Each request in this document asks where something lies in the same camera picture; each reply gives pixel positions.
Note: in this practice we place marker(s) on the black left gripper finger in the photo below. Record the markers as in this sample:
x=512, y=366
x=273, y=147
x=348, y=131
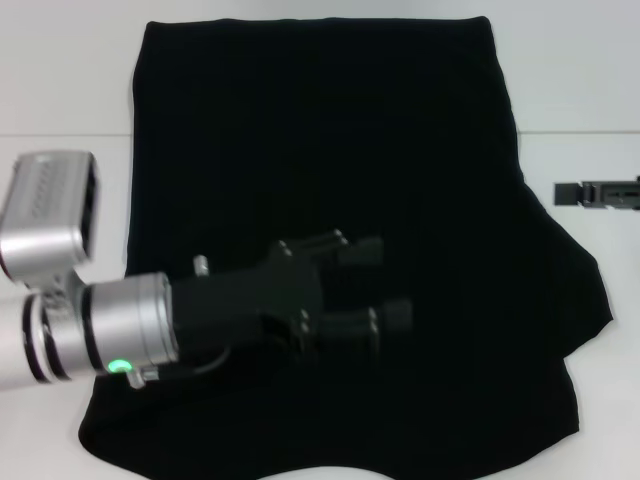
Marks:
x=360, y=255
x=395, y=315

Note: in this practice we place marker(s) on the black shirt with FREE print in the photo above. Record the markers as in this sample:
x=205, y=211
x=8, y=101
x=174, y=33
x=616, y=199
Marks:
x=320, y=150

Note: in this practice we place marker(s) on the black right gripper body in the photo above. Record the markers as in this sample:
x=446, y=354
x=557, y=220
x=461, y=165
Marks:
x=622, y=195

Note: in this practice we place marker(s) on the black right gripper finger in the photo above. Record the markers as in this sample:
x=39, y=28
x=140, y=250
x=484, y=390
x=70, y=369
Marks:
x=567, y=194

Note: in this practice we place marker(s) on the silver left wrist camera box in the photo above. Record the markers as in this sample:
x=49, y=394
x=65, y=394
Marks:
x=50, y=220

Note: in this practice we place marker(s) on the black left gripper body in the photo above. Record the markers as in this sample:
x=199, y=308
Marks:
x=240, y=300

